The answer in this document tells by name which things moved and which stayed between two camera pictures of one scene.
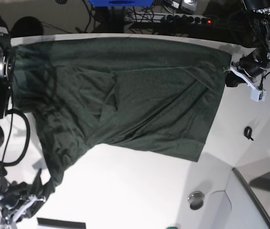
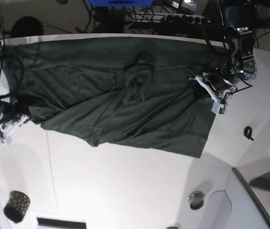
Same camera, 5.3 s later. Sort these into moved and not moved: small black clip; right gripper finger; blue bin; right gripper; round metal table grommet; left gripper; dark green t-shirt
Moved: dark green t-shirt; right gripper; right gripper finger; left gripper
Not moved: round metal table grommet; blue bin; small black clip
